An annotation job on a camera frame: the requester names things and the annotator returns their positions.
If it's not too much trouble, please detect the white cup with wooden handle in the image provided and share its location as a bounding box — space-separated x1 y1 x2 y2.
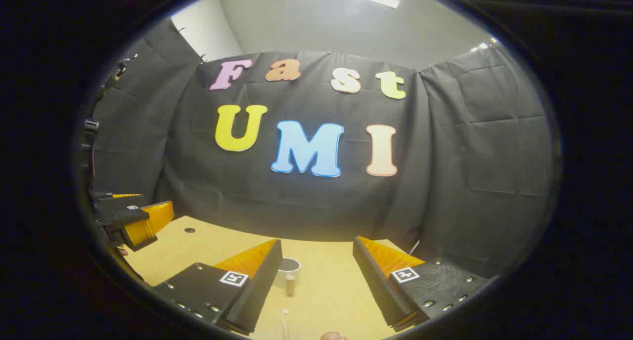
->
273 257 302 297

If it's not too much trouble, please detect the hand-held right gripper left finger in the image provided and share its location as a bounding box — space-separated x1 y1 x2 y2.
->
153 239 283 336

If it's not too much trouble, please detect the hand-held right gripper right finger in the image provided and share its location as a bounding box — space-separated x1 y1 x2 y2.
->
353 236 495 333

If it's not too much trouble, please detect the black backdrop cloth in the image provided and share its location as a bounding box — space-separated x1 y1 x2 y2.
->
91 16 554 281

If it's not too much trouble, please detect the black backdrop stand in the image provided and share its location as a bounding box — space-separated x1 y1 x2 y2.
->
79 53 139 187

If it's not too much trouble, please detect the light wooden desktop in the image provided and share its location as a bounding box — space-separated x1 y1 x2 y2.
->
121 215 431 340

